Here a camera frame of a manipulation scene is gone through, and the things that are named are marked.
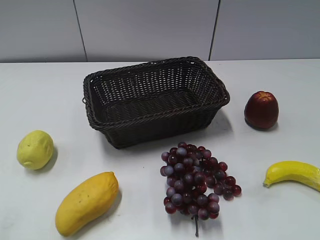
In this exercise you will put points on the black wicker basket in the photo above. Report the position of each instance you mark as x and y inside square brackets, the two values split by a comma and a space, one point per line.
[153, 100]

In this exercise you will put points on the yellow lemon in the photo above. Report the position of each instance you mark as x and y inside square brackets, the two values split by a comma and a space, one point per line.
[35, 150]

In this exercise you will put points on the red grape bunch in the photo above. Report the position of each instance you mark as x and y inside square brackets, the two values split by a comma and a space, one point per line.
[196, 181]

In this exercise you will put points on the red apple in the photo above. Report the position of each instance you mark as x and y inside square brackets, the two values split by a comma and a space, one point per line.
[261, 110]

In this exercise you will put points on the yellow mango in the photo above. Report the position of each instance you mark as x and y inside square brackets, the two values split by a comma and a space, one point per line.
[85, 203]

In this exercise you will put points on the yellow banana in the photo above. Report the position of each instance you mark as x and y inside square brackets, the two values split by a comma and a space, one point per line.
[295, 171]

